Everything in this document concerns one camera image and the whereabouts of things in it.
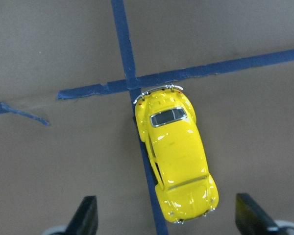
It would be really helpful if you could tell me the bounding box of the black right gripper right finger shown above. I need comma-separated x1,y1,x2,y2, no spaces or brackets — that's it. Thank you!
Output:
235,193,294,235

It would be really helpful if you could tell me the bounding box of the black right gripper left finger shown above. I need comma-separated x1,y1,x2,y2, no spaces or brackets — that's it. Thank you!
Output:
64,195,98,235

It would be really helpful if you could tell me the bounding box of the yellow beetle toy car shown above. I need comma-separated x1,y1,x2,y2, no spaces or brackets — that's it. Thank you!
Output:
133,85,219,223

